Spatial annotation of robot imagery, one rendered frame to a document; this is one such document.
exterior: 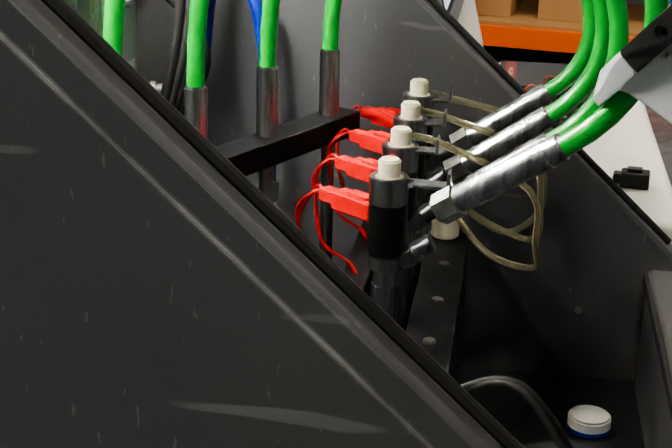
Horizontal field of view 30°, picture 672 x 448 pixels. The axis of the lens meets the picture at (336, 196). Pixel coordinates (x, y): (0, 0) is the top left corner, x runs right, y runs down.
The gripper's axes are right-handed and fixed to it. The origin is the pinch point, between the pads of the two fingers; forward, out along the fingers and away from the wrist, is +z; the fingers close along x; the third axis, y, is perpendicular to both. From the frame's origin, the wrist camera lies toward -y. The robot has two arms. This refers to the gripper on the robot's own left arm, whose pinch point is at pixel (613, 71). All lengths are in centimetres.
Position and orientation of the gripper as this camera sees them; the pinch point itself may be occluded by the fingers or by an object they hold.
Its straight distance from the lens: 76.0
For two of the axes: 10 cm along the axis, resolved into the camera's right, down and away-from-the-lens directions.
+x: 6.1, -4.4, 6.6
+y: 6.5, 7.6, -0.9
